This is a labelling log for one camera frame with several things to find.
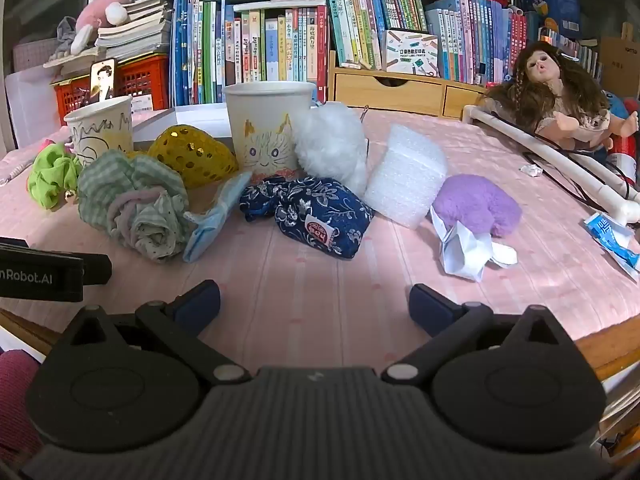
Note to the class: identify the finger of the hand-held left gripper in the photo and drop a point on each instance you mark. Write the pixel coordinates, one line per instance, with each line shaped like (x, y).
(97, 269)

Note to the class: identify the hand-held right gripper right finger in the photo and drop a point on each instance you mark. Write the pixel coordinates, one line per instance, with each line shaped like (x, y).
(429, 310)

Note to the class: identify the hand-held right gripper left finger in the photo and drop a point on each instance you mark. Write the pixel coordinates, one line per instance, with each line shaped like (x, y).
(199, 306)

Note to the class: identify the white paper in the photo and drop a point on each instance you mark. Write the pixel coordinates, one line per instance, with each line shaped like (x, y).
(462, 252)

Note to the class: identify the blue face mask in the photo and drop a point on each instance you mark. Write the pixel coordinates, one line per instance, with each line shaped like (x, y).
(210, 225)

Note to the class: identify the green scrunchie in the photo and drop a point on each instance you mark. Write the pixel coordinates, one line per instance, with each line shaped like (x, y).
(50, 180)

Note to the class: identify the green striped cloth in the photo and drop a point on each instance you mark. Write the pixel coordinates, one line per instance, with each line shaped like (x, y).
(115, 172)

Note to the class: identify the purple fluffy pad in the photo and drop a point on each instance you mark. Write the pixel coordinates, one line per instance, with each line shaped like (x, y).
(475, 205)

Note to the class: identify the small pink soft piece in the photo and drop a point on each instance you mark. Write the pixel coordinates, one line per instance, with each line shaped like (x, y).
(49, 143)

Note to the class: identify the white foam wrap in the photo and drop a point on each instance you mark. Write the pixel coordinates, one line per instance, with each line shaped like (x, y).
(405, 175)

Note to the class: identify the navy floral pouch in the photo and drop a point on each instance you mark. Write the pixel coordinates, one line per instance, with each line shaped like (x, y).
(310, 215)

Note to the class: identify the yellow sequined pouch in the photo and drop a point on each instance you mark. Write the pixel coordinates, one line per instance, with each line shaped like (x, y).
(192, 155)

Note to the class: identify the white cardboard box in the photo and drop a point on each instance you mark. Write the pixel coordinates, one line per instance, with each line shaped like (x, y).
(200, 120)

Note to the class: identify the cat-drawn paper cup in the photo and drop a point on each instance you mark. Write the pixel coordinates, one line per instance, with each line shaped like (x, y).
(267, 130)

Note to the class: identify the white fluffy pompom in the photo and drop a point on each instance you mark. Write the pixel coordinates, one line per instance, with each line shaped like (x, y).
(330, 145)

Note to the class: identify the pink tablecloth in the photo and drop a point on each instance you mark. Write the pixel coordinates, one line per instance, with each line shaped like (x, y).
(320, 270)

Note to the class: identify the magenta clothing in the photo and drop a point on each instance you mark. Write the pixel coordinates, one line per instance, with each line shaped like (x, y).
(17, 400)

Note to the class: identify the scribble-drawn paper cup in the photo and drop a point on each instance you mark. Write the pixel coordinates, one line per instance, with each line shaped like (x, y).
(100, 130)

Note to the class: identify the white board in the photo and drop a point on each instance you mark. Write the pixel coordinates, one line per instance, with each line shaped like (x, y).
(30, 105)

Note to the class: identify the small white crumpled wrapper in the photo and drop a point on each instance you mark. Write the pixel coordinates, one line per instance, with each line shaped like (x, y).
(531, 170)

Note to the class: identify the smartphone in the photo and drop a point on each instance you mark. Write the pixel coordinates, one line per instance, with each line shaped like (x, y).
(104, 82)

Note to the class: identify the red plastic crate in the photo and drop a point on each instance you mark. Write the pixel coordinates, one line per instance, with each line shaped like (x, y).
(142, 80)

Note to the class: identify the white plastic pipe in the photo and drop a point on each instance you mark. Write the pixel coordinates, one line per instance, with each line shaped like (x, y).
(520, 135)

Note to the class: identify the blue white wrapper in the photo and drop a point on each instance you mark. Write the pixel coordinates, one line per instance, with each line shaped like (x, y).
(612, 237)

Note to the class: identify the wooden drawer organizer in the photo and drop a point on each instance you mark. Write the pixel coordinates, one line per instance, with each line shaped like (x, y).
(380, 90)

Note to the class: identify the grey plush toy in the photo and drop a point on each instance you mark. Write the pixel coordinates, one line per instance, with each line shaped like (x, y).
(65, 35)

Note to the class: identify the stack of paperback books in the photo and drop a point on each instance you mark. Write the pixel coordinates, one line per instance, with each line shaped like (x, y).
(132, 30)

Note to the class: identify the doll with brown hair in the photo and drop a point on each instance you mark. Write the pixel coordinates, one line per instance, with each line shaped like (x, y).
(545, 90)

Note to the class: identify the pink plush toy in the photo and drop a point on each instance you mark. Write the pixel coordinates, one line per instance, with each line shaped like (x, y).
(102, 12)

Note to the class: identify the white pencil-print box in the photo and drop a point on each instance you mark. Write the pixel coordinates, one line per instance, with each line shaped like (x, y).
(410, 52)

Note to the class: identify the row of large upright books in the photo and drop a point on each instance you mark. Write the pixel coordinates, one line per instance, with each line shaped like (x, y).
(260, 45)

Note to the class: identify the row of slim paperback books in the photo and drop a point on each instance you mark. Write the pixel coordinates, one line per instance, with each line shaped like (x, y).
(460, 35)

